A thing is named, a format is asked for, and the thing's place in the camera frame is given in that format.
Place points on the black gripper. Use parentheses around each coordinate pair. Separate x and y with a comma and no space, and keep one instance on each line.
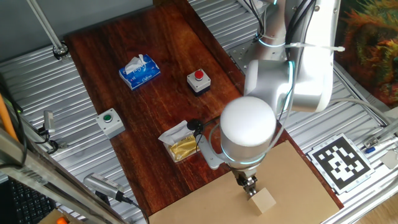
(245,177)

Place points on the pale wooden block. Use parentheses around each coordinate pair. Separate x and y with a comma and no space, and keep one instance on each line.
(262,200)

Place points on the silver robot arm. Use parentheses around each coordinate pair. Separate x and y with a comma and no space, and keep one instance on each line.
(295,62)

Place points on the brown cardboard sheet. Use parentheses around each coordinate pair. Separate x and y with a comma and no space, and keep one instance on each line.
(295,186)

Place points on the gold foil snack packet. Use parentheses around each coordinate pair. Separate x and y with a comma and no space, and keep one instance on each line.
(182,149)

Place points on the black white marker board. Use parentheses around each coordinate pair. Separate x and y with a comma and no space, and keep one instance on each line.
(340,163)

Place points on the red push button box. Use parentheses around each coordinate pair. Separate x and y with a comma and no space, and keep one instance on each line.
(199,81)

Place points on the red-brown wooden board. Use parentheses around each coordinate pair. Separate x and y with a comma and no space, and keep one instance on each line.
(155,109)

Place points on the small blue clip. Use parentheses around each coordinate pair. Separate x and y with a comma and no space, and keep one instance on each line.
(370,150)

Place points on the white paper tag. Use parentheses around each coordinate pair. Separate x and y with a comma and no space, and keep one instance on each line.
(390,159)

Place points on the short aluminium profile bar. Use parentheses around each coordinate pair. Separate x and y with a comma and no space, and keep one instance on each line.
(387,130)

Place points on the green push button box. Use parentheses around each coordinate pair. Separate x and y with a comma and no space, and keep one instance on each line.
(109,123)

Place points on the blue tissue pack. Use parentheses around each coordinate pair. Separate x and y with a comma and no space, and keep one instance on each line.
(141,74)

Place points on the aluminium profile strut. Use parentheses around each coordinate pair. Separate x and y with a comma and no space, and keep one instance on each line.
(62,183)

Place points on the colourful patterned cloth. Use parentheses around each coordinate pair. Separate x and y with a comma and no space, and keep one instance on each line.
(370,43)

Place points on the brown wooden object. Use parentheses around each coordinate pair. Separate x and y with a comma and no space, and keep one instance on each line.
(49,219)

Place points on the black keyboard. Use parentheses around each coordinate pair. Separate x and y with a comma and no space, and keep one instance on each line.
(28,203)

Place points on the orange pole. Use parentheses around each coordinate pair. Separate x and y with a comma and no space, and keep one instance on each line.
(7,119)

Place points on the thin metal stand pole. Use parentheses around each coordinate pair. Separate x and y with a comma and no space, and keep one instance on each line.
(46,28)

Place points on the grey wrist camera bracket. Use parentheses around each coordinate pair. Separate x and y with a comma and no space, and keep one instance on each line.
(210,154)

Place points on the small steel corner bracket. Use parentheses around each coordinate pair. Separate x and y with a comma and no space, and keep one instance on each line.
(370,142)

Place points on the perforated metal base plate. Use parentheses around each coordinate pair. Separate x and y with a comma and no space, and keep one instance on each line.
(241,56)

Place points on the ribbed silver camera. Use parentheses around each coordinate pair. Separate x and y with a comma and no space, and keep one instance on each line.
(102,184)

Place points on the small metal mount bracket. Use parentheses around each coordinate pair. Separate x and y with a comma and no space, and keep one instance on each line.
(62,145)

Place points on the small silver camera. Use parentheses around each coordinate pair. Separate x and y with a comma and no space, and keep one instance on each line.
(49,119)

